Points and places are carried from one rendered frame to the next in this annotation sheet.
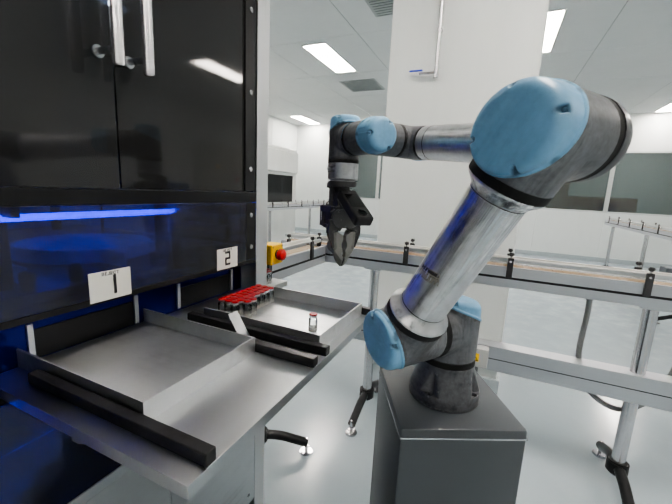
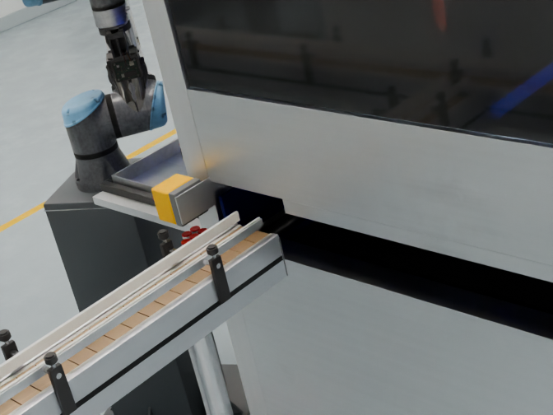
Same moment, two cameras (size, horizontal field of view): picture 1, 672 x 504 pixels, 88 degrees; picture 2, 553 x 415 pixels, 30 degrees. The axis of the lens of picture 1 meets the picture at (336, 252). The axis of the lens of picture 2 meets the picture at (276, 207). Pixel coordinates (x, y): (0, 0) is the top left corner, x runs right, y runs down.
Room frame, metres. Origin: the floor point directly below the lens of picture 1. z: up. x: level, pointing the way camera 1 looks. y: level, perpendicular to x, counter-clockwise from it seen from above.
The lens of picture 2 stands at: (2.82, 1.17, 1.84)
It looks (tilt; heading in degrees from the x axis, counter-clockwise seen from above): 26 degrees down; 205
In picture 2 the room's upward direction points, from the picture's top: 13 degrees counter-clockwise
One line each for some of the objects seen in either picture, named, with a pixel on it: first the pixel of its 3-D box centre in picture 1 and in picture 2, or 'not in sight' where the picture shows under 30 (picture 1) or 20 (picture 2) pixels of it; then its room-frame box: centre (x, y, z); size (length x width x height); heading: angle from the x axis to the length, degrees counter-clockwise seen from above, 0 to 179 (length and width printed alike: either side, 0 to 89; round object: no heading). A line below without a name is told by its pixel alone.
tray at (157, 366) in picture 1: (144, 351); not in sight; (0.64, 0.37, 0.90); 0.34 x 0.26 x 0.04; 66
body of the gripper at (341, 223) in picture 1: (339, 205); (121, 51); (0.89, 0.00, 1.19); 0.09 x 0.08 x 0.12; 28
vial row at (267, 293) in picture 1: (253, 301); not in sight; (0.95, 0.23, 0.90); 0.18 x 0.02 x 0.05; 155
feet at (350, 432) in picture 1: (366, 398); not in sight; (1.80, -0.21, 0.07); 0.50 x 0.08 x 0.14; 156
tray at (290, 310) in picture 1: (286, 311); (202, 170); (0.91, 0.13, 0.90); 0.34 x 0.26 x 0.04; 65
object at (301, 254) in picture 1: (280, 256); (123, 325); (1.55, 0.25, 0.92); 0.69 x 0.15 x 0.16; 156
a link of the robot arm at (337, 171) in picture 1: (341, 173); (113, 16); (0.88, 0.00, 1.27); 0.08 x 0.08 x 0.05
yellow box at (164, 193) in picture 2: (269, 253); (178, 199); (1.23, 0.24, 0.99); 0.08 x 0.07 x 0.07; 66
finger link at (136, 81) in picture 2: (333, 247); (140, 93); (0.88, 0.01, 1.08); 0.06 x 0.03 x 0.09; 28
